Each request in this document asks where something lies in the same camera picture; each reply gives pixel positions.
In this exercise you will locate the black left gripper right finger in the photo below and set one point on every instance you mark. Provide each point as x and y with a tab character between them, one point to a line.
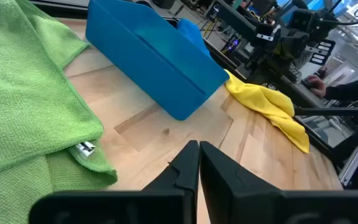
228	199

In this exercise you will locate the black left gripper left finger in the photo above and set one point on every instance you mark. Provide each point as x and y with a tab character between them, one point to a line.
172	205

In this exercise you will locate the blue microfiber towel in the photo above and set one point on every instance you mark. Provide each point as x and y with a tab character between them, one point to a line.
193	32

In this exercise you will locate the green microfiber towel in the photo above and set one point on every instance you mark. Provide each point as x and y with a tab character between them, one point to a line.
17	93

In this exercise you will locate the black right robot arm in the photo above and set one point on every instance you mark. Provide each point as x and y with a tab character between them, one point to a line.
291	40

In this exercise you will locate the person's forearm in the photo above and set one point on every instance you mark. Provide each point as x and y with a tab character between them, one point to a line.
353	88

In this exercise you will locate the yellow microfiber towel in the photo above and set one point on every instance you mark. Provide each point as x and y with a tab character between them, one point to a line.
269	102

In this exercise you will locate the blue plastic bin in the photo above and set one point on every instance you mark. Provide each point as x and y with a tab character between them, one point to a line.
166	62

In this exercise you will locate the person's hand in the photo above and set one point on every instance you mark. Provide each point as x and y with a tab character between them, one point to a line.
317	85

